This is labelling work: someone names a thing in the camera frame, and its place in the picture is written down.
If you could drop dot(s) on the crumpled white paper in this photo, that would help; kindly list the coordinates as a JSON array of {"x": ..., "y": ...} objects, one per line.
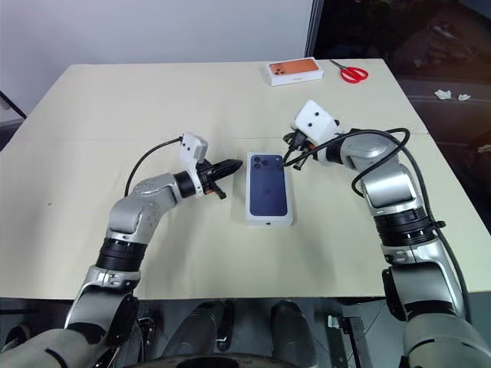
[
  {"x": 443, "y": 93},
  {"x": 464, "y": 96}
]

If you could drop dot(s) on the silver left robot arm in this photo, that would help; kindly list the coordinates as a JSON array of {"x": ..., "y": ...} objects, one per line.
[{"x": 130, "y": 207}]

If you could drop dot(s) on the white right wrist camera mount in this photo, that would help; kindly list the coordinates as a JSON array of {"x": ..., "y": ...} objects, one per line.
[{"x": 314, "y": 120}]

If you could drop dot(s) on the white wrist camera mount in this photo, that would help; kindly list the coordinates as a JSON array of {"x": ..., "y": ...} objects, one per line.
[
  {"x": 314, "y": 120},
  {"x": 193, "y": 147}
]

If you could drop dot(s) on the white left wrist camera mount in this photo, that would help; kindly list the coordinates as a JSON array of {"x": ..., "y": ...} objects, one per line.
[{"x": 193, "y": 147}]

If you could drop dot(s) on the white box lid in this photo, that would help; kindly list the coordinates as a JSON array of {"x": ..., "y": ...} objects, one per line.
[{"x": 268, "y": 188}]

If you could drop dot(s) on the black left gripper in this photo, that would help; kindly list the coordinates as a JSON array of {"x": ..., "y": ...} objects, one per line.
[{"x": 209, "y": 178}]

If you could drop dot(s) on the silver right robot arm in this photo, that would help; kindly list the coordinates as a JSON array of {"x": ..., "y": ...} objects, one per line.
[{"x": 391, "y": 188}]

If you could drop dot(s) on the black metal frame bracket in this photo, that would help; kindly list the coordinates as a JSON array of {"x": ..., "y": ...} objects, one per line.
[{"x": 351, "y": 337}]

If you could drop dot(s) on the dark rounded shape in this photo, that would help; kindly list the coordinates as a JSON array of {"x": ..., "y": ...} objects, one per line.
[
  {"x": 201, "y": 333},
  {"x": 295, "y": 333}
]

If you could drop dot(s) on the grey window frame pillar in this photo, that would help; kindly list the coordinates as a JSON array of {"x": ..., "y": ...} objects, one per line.
[{"x": 314, "y": 28}]

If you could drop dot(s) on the orange phone box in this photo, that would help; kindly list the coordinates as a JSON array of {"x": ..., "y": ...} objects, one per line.
[{"x": 293, "y": 71}]

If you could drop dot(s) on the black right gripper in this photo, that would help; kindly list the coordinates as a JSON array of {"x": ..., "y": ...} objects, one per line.
[{"x": 303, "y": 143}]

